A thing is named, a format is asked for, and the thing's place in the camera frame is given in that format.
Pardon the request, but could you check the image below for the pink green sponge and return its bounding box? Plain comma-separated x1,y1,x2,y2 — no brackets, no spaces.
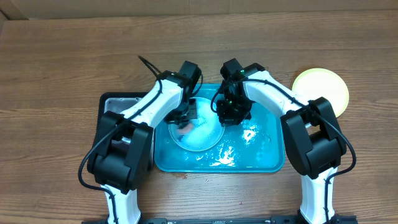
177,122,194,135

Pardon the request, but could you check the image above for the light blue plate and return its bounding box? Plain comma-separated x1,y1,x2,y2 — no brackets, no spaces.
169,97,224,151

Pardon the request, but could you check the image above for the yellow plate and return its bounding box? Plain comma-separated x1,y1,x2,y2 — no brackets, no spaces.
292,68,349,117

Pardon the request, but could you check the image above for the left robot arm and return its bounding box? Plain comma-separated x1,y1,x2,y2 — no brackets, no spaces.
78,60,203,223

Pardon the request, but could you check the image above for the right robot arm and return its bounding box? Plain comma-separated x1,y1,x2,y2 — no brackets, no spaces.
212,58,346,223

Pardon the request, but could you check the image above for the black water tray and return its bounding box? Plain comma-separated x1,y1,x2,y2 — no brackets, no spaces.
98,91,155,172

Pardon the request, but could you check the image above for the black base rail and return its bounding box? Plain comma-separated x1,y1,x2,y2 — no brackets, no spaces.
81,215,358,224

